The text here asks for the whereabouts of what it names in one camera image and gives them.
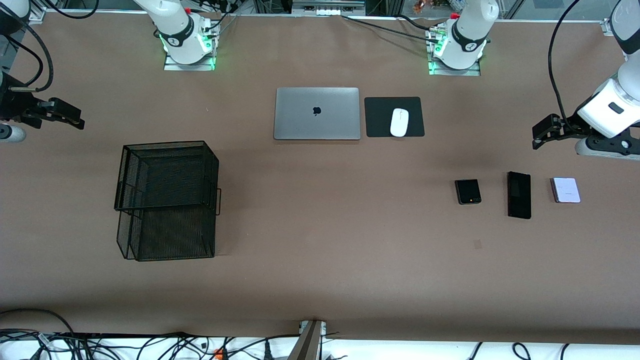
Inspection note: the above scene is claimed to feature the white computer mouse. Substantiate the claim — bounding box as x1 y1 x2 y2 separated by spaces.
390 108 410 138

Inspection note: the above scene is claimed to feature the long black table cable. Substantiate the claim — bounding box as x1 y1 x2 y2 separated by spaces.
341 15 441 44

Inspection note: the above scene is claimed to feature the grey metal camera stand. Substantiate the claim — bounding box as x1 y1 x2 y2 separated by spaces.
287 320 328 360

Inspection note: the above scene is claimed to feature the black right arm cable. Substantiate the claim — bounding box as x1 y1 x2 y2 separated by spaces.
0 0 99 94

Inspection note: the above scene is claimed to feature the small black flip phone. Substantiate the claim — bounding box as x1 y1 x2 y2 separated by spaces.
454 179 482 205

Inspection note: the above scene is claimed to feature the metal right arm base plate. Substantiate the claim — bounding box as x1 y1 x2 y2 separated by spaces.
163 22 221 72

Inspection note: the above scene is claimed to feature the long black smartphone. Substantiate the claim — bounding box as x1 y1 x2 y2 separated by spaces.
507 171 532 220

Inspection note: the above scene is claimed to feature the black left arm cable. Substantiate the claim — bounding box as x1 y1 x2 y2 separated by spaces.
548 0 583 129

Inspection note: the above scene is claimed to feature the lavender flip phone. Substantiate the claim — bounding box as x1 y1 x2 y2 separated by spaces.
550 177 582 204

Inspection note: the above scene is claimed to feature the black wire mesh organizer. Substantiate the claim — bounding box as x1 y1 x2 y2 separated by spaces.
114 140 222 262

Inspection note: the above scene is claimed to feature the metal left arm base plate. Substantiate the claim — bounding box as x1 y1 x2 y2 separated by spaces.
426 27 482 77

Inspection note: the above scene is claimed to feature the white power strip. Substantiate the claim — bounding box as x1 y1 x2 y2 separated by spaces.
292 0 366 16

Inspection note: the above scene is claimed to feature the thick black floor cable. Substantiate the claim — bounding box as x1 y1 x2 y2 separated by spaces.
0 308 76 335

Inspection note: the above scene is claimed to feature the black mouse pad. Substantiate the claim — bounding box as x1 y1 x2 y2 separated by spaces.
364 96 426 138

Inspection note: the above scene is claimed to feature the black flat bar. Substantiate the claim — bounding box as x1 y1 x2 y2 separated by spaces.
60 331 183 339

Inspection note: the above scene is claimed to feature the short black table cable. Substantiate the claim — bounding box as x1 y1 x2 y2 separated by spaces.
397 15 432 31

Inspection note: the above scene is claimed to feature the silver closed laptop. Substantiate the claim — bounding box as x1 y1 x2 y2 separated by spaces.
273 87 361 141

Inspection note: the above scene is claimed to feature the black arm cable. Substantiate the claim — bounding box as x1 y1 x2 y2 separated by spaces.
548 0 583 129
0 0 99 94

